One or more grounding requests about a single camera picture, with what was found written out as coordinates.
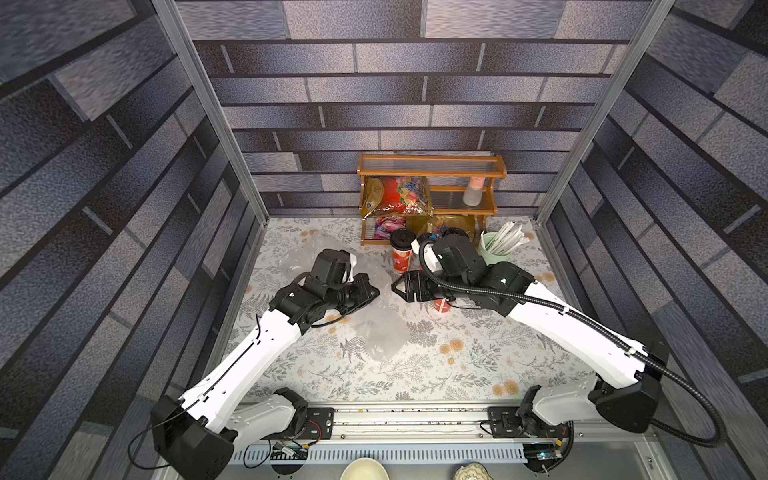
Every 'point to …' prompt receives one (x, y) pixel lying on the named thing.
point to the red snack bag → (405, 194)
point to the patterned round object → (472, 471)
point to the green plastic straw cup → (488, 256)
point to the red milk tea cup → (442, 305)
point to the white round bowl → (364, 468)
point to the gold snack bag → (373, 195)
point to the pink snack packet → (385, 226)
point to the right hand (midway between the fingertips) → (400, 285)
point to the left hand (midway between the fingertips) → (383, 290)
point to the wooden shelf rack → (449, 177)
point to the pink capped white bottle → (473, 194)
